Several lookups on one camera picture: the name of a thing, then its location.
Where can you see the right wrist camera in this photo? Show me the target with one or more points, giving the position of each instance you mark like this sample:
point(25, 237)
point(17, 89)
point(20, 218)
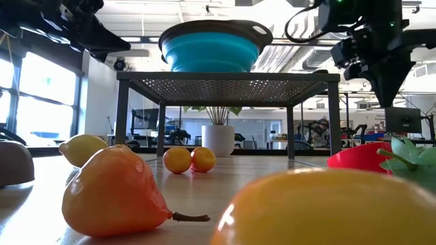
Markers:
point(344, 54)

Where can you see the yellow toy lemon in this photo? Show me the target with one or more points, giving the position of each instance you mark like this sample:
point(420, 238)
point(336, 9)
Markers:
point(81, 149)

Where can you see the green plant in white pot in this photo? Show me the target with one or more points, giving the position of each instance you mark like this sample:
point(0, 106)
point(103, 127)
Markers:
point(218, 140)

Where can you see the red apple half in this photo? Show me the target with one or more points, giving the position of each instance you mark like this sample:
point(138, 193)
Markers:
point(357, 158)

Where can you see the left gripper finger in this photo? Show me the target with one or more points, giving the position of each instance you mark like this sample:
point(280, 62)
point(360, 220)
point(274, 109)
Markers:
point(102, 37)

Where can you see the orange toy peach, brown stem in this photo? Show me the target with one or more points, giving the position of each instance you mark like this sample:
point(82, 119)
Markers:
point(112, 190)

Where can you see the black monitor on arm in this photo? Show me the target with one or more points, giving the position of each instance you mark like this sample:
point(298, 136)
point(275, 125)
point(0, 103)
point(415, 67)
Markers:
point(145, 118)

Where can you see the red toy strawberry, green leaves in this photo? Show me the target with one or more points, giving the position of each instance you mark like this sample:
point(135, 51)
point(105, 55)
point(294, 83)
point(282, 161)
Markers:
point(408, 156)

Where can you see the ceiling light rail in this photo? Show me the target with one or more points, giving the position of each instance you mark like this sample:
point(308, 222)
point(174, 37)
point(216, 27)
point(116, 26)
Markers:
point(277, 41)

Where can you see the large window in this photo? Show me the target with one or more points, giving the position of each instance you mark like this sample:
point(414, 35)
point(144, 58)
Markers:
point(44, 102)

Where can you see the blue storage bin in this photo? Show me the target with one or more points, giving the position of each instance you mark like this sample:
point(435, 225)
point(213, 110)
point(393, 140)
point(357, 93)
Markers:
point(373, 136)

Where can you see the person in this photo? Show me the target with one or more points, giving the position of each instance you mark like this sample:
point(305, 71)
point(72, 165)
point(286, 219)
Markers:
point(320, 131)

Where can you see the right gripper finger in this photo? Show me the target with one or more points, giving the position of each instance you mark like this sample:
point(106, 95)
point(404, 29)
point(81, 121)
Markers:
point(388, 81)

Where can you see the black curved tube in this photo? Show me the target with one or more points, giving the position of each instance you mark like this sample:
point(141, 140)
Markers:
point(15, 136)

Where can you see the dark brown toy fruit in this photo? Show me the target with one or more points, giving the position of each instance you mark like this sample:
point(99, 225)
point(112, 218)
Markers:
point(15, 165)

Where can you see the long ceiling light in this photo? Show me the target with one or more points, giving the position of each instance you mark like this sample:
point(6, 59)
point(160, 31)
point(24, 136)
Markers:
point(143, 39)

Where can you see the black computer monitor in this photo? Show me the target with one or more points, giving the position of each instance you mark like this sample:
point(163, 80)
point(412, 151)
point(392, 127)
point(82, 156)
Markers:
point(403, 119)

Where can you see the silver ventilation duct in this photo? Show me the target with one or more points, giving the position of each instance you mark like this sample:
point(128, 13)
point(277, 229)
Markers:
point(272, 58)

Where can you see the small orange toy fruit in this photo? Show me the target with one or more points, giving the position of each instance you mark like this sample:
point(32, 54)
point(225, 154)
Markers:
point(177, 160)
point(204, 159)

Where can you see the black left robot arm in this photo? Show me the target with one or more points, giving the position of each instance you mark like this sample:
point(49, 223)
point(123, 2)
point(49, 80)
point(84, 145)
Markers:
point(24, 17)

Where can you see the blue collapsible colander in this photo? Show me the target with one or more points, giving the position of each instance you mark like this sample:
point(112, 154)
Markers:
point(211, 51)

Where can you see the black aluminium rig frame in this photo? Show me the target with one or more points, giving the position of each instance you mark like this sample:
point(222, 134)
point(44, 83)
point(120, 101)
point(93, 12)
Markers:
point(44, 150)

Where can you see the orange-yellow toy pear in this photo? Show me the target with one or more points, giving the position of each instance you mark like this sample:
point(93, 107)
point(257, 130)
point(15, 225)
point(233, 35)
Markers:
point(327, 211)

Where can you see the grey perforated metal stand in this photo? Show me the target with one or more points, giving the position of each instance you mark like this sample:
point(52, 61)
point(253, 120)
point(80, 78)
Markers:
point(225, 76)

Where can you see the black background robot arm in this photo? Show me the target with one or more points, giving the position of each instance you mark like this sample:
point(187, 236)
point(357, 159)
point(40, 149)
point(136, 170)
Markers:
point(178, 136)
point(357, 130)

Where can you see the black ceiling-mounted camera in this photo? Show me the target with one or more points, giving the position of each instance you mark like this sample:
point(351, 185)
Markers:
point(119, 64)

